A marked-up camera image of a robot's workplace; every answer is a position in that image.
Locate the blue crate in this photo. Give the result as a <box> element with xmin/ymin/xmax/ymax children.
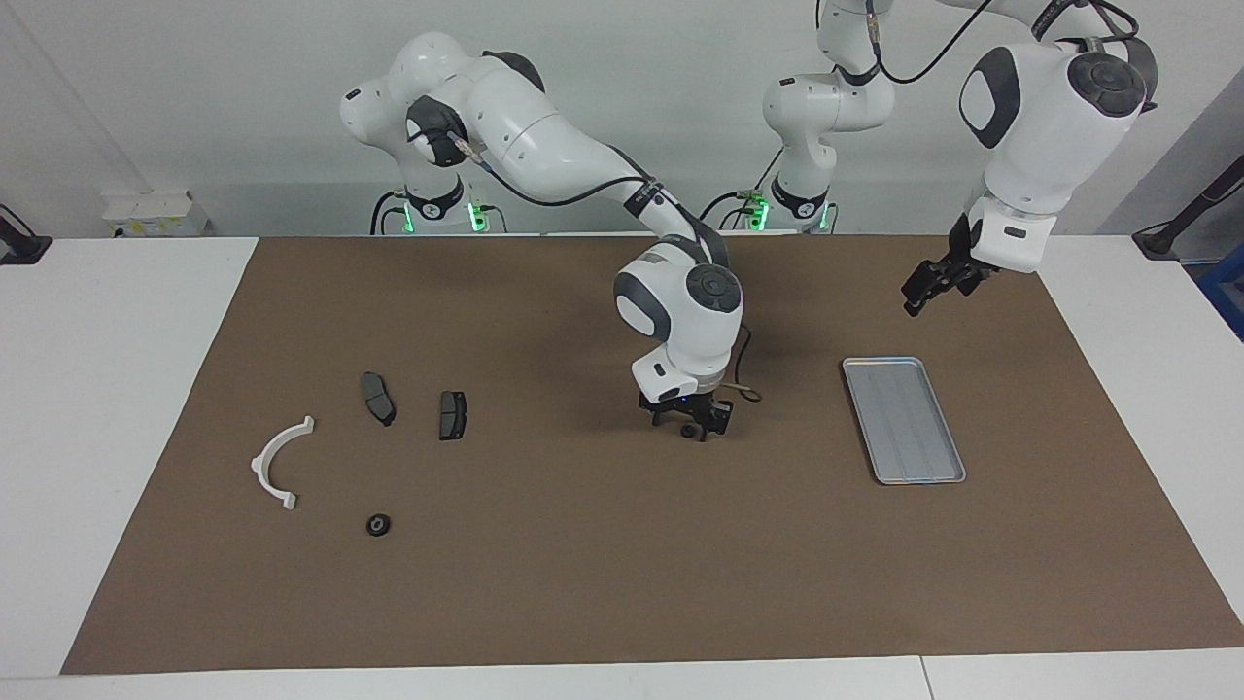
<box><xmin>1200</xmin><ymin>267</ymin><xmax>1244</xmax><ymax>341</ymax></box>

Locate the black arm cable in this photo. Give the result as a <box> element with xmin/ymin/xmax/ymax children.
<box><xmin>452</xmin><ymin>134</ymin><xmax>765</xmax><ymax>405</ymax></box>
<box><xmin>868</xmin><ymin>0</ymin><xmax>1140</xmax><ymax>86</ymax></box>

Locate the brown table mat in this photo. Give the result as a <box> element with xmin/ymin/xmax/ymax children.
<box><xmin>60</xmin><ymin>235</ymin><xmax>1244</xmax><ymax>676</ymax></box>

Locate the silver metal tray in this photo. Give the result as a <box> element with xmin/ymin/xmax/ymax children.
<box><xmin>842</xmin><ymin>357</ymin><xmax>967</xmax><ymax>486</ymax></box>

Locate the black angled stand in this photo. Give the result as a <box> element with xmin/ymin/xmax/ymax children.
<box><xmin>1132</xmin><ymin>156</ymin><xmax>1244</xmax><ymax>260</ymax></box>

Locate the black clamp mount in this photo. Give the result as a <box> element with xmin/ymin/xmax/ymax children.
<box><xmin>0</xmin><ymin>204</ymin><xmax>52</xmax><ymax>265</ymax></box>

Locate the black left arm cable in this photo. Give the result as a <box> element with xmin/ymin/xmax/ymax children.
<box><xmin>868</xmin><ymin>0</ymin><xmax>1140</xmax><ymax>86</ymax></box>

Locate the grey angled brake pad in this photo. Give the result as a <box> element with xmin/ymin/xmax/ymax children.
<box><xmin>361</xmin><ymin>371</ymin><xmax>397</xmax><ymax>428</ymax></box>

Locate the white wall box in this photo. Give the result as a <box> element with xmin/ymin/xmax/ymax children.
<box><xmin>102</xmin><ymin>192</ymin><xmax>210</xmax><ymax>239</ymax></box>

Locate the black base cable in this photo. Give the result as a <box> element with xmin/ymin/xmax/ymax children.
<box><xmin>693</xmin><ymin>146</ymin><xmax>786</xmax><ymax>232</ymax></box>
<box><xmin>368</xmin><ymin>190</ymin><xmax>409</xmax><ymax>236</ymax></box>

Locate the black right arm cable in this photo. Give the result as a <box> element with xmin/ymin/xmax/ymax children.
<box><xmin>452</xmin><ymin>134</ymin><xmax>765</xmax><ymax>405</ymax></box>

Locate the white curved plastic bracket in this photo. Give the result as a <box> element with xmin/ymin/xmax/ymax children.
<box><xmin>251</xmin><ymin>416</ymin><xmax>316</xmax><ymax>510</ymax></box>

